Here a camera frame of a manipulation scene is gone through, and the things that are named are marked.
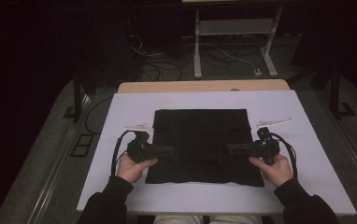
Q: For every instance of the person's left hand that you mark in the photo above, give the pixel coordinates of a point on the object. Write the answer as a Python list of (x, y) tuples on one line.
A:
[(131, 171)]

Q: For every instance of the metal floor rail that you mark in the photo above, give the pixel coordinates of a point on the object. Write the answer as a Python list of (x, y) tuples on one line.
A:
[(354, 155), (58, 168)]

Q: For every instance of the black metal stand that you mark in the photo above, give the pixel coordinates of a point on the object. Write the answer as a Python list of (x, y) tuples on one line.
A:
[(77, 93), (335, 90)]

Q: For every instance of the white plug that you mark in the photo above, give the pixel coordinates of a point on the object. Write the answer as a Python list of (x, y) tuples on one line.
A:
[(258, 72)]

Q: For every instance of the white metal stand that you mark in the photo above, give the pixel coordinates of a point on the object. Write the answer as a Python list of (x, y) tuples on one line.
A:
[(235, 26)]

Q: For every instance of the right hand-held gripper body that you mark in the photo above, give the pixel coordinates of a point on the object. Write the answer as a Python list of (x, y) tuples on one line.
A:
[(267, 149)]

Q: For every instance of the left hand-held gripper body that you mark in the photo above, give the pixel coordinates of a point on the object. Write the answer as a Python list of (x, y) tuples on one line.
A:
[(140, 151)]

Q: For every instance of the black floor socket box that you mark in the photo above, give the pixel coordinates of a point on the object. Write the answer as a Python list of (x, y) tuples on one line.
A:
[(74, 153)]

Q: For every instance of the person's right hand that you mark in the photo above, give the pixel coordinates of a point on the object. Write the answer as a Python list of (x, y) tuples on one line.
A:
[(278, 174)]

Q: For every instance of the black tank top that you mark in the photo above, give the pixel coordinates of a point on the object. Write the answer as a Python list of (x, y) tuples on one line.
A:
[(204, 143)]

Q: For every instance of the round table grommet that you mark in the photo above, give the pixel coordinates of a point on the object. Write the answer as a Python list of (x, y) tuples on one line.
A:
[(234, 89)]

